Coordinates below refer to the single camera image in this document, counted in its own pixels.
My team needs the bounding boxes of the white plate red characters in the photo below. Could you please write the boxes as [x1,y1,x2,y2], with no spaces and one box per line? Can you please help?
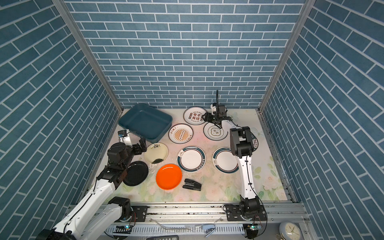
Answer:
[183,107,207,126]

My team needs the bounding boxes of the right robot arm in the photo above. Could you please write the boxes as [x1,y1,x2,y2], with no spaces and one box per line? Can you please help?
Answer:
[203,102,262,219]

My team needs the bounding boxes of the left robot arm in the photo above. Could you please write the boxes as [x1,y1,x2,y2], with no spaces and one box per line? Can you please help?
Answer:
[36,137,147,240]

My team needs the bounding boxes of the teal plastic bin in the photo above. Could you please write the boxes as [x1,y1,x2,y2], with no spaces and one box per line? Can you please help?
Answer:
[118,104,173,143]

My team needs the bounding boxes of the white plate cloud emblem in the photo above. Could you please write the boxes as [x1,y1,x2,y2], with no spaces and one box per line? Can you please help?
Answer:
[203,123,228,141]

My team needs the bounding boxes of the cream yellow plate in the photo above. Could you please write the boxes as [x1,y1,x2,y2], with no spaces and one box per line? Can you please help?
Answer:
[144,143,169,164]

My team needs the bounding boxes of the black plate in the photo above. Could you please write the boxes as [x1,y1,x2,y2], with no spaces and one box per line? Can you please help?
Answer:
[123,161,149,187]

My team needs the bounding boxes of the white plate orange sunburst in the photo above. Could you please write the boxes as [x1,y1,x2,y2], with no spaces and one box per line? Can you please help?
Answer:
[168,124,194,144]

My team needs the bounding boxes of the white plate lettered green rim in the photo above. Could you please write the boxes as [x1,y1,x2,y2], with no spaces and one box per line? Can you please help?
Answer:
[252,133,259,151]

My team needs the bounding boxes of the black stapler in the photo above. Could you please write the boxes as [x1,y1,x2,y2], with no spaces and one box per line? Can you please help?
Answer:
[183,179,202,191]

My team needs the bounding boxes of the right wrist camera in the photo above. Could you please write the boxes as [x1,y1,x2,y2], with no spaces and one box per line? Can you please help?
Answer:
[210,103,218,115]

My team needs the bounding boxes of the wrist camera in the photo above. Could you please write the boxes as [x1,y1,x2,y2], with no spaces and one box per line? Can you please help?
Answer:
[118,130,132,146]
[210,103,218,115]

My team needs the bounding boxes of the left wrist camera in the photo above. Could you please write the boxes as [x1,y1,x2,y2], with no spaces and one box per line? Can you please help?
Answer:
[118,130,132,146]

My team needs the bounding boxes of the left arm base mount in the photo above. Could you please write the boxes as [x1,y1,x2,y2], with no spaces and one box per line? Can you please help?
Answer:
[118,206,149,223]

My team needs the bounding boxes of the aluminium front rail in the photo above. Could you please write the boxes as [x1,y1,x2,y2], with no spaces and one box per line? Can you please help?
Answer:
[59,202,316,240]

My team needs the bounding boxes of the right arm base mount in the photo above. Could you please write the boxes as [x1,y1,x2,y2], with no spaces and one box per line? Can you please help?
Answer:
[222,204,268,222]

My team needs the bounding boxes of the white wall clock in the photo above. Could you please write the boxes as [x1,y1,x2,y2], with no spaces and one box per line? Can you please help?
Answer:
[279,222,303,240]

